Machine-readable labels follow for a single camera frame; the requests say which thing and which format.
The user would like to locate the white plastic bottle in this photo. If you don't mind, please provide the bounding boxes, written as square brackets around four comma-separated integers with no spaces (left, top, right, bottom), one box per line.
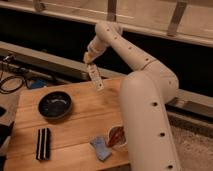
[87,63,104,91]

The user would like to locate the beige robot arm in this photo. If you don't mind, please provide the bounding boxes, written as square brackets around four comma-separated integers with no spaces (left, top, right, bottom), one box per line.
[84,21,183,171]

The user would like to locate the blue box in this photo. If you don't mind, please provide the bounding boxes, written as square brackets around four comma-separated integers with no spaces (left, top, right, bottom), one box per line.
[29,79,46,89]

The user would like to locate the dark blue bowl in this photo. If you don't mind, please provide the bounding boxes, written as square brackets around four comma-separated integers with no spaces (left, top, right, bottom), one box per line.
[38,91,72,119]

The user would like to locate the black white striped block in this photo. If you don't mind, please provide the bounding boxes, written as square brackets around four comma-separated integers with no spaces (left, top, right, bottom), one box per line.
[36,128,51,161]

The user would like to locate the blue sponge cloth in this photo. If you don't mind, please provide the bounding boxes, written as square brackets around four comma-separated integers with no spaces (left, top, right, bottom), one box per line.
[90,136,111,162]

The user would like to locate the metal rail bracket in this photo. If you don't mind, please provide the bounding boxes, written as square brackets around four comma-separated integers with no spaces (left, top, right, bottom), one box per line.
[33,0,46,12]
[107,0,117,22]

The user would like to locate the black cable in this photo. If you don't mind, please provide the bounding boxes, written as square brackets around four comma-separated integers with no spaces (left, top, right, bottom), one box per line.
[0,66,29,95]

